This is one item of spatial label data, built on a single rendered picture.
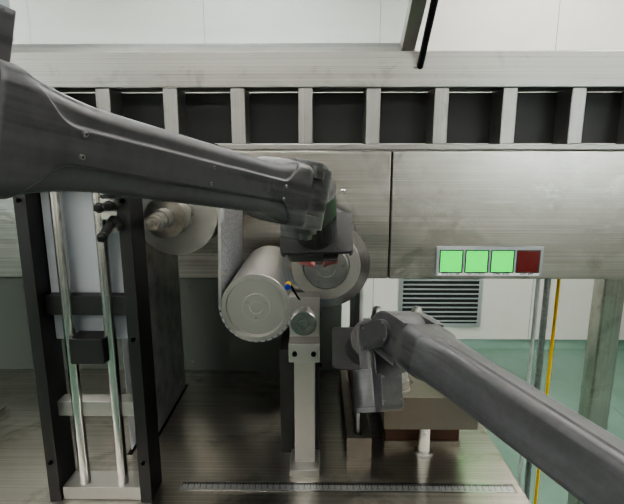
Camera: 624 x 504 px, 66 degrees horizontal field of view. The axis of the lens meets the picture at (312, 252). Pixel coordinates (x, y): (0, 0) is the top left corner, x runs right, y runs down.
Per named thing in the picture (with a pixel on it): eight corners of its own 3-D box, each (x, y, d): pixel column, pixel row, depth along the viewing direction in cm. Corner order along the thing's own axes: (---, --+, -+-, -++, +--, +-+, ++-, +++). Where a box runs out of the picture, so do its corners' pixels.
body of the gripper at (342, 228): (353, 257, 67) (354, 230, 61) (281, 259, 68) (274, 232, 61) (351, 218, 70) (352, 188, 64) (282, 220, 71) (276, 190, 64)
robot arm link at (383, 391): (435, 318, 65) (384, 316, 61) (448, 407, 61) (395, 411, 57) (381, 332, 75) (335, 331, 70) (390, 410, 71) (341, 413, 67)
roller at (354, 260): (292, 300, 81) (289, 232, 78) (298, 265, 106) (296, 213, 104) (361, 298, 80) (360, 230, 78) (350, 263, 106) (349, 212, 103)
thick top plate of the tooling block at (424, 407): (383, 429, 82) (384, 396, 81) (362, 340, 121) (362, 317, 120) (477, 430, 82) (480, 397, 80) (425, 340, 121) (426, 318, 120)
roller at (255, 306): (221, 341, 83) (219, 273, 80) (244, 297, 108) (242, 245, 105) (291, 341, 83) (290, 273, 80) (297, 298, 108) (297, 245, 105)
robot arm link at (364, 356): (389, 316, 67) (349, 318, 67) (395, 366, 65) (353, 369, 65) (383, 324, 74) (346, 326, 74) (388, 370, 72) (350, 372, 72)
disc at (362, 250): (283, 308, 82) (279, 222, 79) (284, 307, 82) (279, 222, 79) (370, 305, 81) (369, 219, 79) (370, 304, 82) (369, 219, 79)
